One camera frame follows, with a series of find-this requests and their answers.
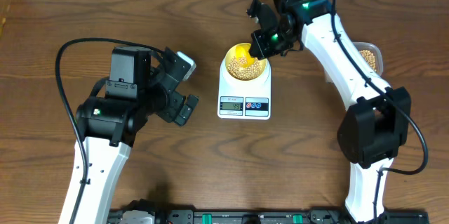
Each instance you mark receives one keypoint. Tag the white digital kitchen scale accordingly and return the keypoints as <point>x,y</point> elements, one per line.
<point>239,99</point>

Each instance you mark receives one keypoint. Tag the yellow bowl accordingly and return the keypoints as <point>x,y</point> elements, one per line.
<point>231,53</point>

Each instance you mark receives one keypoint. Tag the soybeans in container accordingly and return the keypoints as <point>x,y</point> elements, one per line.
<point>369,57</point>

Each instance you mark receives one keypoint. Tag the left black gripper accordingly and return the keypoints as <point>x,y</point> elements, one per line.
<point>170,110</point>

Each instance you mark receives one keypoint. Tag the soybeans in bowl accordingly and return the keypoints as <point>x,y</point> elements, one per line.
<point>240,69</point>

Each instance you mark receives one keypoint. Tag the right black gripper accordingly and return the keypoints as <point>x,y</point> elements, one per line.
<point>263,50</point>

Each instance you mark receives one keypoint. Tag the yellow measuring scoop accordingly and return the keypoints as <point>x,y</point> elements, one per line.
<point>242,55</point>

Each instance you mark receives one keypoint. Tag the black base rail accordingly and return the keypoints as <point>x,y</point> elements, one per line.
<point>143,211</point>

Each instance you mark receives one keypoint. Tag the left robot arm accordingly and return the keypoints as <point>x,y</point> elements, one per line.
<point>141,83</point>

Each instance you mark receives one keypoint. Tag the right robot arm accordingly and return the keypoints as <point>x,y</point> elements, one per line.
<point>377,116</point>

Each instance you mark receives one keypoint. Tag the clear plastic container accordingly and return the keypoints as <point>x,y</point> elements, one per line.
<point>371,47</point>

